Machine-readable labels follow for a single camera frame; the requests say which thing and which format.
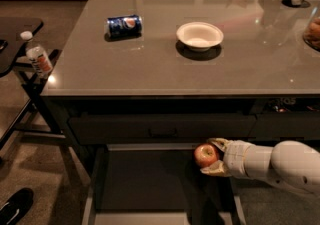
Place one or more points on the clear plastic water bottle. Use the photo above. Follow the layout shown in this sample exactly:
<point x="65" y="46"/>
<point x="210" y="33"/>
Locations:
<point x="37" y="55"/>

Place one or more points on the glass bowl of snacks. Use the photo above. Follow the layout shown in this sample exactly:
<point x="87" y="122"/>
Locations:
<point x="311" y="34"/>

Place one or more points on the white paper bowl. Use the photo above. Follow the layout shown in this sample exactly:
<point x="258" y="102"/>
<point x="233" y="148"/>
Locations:
<point x="199" y="36"/>

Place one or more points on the open middle drawer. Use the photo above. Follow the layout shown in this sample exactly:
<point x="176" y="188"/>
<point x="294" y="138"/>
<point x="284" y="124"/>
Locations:
<point x="157" y="186"/>

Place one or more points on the black side table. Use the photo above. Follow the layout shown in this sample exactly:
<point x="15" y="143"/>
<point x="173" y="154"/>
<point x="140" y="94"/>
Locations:
<point x="10" y="29"/>

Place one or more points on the closed top drawer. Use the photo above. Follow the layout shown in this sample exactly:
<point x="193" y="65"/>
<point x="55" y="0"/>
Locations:
<point x="158" y="128"/>

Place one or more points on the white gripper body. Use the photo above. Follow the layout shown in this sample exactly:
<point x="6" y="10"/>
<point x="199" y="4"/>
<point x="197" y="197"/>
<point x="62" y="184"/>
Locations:
<point x="235" y="159"/>

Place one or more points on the right top drawer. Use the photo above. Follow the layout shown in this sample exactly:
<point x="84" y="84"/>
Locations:
<point x="286" y="118"/>

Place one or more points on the red apple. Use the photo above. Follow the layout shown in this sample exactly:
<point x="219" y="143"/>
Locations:
<point x="205" y="155"/>

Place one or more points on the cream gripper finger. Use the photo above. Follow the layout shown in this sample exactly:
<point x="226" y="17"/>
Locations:
<point x="218" y="169"/>
<point x="220" y="143"/>

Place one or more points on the blue Pepsi can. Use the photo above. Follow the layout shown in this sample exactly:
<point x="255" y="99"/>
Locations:
<point x="123" y="26"/>

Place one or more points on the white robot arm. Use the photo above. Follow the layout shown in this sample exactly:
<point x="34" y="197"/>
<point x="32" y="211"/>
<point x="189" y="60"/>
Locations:
<point x="289" y="165"/>

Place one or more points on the black sneaker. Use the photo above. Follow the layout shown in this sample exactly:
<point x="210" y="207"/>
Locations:
<point x="16" y="207"/>

